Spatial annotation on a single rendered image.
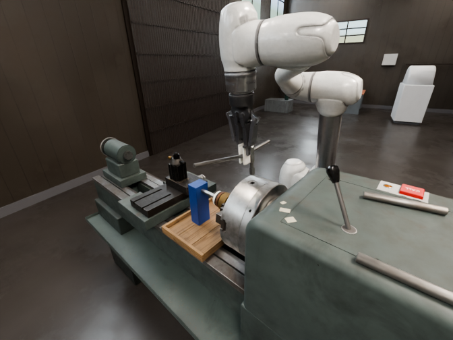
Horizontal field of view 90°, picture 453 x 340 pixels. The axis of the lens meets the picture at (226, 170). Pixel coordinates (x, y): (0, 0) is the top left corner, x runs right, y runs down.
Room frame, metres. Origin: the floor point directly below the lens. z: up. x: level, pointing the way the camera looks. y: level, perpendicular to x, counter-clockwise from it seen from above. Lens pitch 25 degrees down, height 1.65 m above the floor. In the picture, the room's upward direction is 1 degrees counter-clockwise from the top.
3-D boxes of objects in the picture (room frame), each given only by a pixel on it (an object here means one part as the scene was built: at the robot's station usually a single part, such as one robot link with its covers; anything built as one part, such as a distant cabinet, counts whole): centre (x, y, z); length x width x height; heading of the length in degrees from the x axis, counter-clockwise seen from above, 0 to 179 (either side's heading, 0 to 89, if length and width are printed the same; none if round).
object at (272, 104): (8.37, -1.92, 0.43); 0.89 x 0.71 x 0.85; 58
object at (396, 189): (0.63, -0.58, 1.23); 0.13 x 0.08 x 0.06; 48
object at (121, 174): (1.56, 0.78, 1.01); 0.30 x 0.20 x 0.29; 48
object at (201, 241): (0.95, 0.10, 0.89); 0.36 x 0.30 x 0.04; 138
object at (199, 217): (0.98, 0.14, 1.00); 0.08 x 0.06 x 0.23; 138
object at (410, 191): (0.62, -0.60, 1.26); 0.06 x 0.06 x 0.02; 48
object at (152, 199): (1.17, 0.33, 0.95); 0.43 x 0.18 x 0.04; 138
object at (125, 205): (1.22, 0.36, 0.90); 0.53 x 0.30 x 0.06; 138
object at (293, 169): (1.32, -0.44, 0.97); 0.18 x 0.16 x 0.22; 56
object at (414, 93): (6.48, -5.19, 0.74); 0.77 x 0.67 x 1.47; 149
